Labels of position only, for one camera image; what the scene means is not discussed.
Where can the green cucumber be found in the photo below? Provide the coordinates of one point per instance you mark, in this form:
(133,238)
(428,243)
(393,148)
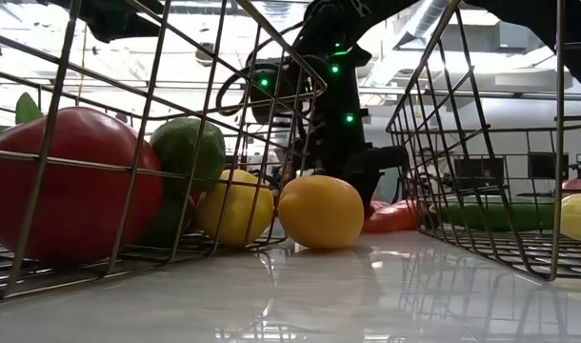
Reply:
(500,216)

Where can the black background monitor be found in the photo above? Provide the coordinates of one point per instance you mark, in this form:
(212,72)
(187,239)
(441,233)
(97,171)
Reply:
(478,171)
(547,166)

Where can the orange carrot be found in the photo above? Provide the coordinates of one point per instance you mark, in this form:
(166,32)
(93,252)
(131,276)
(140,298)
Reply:
(395,219)

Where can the red bell pepper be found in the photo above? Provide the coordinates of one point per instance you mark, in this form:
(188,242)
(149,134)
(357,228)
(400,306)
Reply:
(578,185)

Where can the orange mango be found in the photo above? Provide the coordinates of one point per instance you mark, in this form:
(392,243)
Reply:
(319,214)

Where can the yellow lemon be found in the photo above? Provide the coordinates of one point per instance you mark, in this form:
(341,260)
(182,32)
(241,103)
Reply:
(252,214)

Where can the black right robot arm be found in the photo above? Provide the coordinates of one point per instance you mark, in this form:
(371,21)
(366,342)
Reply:
(338,28)

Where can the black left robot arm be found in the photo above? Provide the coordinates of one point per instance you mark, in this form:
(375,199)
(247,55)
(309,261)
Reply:
(109,19)

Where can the red tomato green calyx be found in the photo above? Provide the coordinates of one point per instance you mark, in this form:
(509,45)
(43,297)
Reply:
(81,205)

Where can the green lime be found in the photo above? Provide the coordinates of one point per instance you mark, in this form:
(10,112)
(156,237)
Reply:
(190,147)

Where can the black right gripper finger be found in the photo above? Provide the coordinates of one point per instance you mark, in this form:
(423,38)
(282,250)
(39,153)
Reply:
(370,190)

